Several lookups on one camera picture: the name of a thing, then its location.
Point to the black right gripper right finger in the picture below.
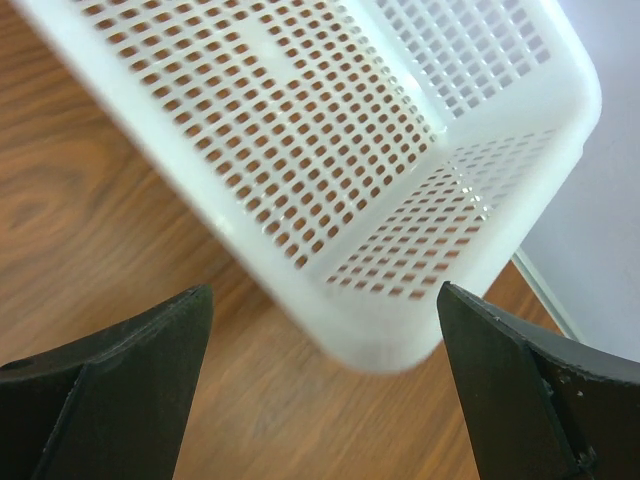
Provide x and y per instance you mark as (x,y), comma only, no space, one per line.
(538,405)

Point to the white perforated plastic basket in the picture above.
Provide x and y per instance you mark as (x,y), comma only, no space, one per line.
(352,155)

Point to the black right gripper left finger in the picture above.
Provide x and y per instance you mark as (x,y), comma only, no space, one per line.
(110,405)

